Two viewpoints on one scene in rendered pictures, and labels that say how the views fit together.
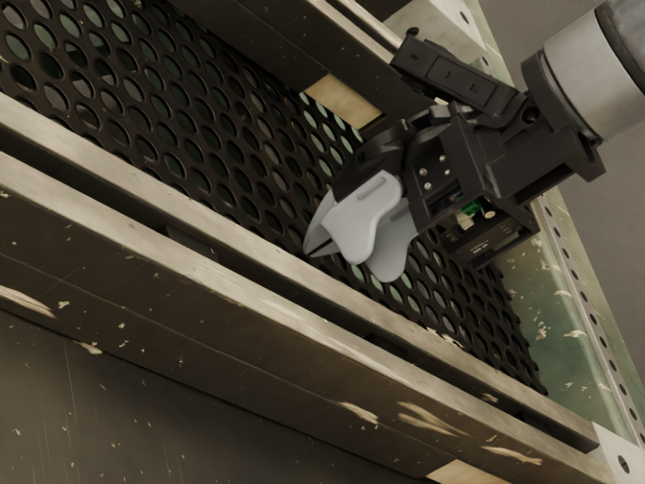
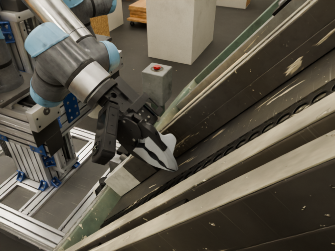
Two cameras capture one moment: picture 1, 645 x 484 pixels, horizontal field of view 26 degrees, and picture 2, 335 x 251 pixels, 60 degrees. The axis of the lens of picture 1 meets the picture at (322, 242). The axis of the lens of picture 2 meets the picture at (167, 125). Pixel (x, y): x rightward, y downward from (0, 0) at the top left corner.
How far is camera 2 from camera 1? 0.99 m
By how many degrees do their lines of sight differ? 82
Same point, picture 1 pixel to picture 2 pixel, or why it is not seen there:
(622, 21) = (85, 58)
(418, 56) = (108, 141)
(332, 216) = (169, 151)
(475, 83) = (111, 114)
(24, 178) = not seen: outside the picture
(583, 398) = (97, 212)
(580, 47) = (97, 69)
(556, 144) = (120, 82)
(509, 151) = (125, 100)
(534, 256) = not seen: outside the picture
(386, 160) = (151, 128)
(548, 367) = (93, 228)
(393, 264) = not seen: hidden behind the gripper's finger
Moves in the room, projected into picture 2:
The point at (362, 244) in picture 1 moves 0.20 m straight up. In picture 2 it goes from (170, 136) to (171, 38)
